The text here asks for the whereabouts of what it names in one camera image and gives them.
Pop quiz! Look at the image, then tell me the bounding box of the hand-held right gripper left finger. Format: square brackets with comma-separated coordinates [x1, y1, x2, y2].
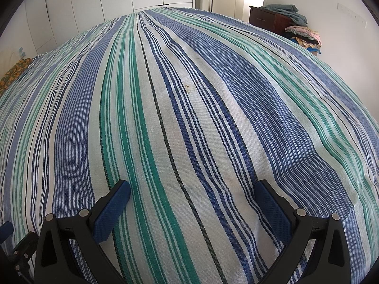
[35, 179, 131, 284]

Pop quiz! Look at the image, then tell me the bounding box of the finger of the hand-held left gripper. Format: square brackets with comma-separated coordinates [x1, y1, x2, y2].
[9, 231, 40, 276]
[0, 221, 14, 243]

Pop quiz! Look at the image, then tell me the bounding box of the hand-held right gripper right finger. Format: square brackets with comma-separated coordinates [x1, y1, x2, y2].
[254, 179, 353, 284]

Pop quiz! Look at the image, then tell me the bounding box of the striped bed sheet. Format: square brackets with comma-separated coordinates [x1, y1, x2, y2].
[0, 6, 379, 284]

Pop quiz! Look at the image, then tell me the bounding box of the yellow floral cloth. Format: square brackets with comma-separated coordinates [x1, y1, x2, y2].
[0, 58, 33, 95]

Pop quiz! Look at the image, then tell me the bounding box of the pile of colourful clothes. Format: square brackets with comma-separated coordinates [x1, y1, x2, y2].
[285, 25, 322, 54]

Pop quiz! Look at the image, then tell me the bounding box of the dark wooden nightstand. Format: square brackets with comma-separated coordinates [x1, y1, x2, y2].
[249, 5, 293, 34]

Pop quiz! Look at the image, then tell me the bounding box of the blue-grey crumpled cloth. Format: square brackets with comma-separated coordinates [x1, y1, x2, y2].
[262, 4, 308, 27]

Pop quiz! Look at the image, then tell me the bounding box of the white wardrobe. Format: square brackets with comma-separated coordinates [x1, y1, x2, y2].
[18, 0, 196, 57]

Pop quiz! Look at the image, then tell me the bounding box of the white wall switch plate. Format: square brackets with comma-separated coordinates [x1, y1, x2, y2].
[338, 3, 368, 24]

